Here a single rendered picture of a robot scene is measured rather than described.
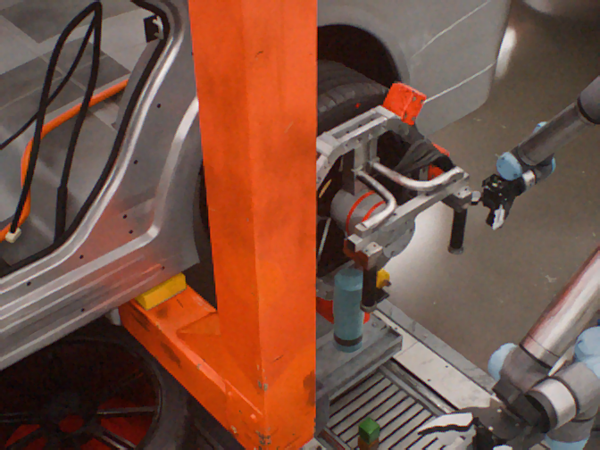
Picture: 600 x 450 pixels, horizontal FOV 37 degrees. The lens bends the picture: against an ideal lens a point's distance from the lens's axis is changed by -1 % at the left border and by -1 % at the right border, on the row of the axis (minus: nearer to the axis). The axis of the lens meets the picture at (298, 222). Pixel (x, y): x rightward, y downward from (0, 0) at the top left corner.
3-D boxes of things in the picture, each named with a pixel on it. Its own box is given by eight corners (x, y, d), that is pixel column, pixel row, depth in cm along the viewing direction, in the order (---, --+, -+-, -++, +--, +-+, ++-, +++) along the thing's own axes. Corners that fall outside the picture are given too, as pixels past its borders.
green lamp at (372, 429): (369, 426, 217) (369, 415, 215) (380, 436, 215) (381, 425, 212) (356, 434, 215) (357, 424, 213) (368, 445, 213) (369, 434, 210)
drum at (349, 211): (362, 210, 257) (364, 170, 248) (416, 246, 244) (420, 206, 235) (326, 231, 249) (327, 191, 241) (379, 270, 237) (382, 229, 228)
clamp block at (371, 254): (356, 245, 227) (357, 229, 223) (382, 262, 221) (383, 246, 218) (342, 253, 224) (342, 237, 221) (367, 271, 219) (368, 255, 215)
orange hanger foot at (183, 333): (166, 296, 267) (153, 207, 245) (278, 400, 236) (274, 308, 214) (119, 323, 258) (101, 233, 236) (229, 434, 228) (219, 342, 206)
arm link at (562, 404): (578, 395, 143) (540, 368, 149) (557, 408, 141) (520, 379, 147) (573, 428, 147) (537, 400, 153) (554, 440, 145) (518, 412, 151)
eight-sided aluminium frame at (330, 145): (406, 234, 279) (420, 83, 245) (421, 244, 275) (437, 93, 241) (273, 316, 252) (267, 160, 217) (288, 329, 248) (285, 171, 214)
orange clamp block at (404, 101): (392, 115, 245) (407, 85, 243) (413, 127, 241) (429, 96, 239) (379, 110, 240) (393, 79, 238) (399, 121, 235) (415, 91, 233)
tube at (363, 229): (359, 176, 236) (360, 143, 229) (412, 209, 225) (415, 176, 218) (309, 203, 227) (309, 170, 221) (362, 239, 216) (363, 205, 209)
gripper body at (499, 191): (479, 180, 247) (506, 162, 253) (476, 204, 252) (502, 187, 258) (502, 193, 242) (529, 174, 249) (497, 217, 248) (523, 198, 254)
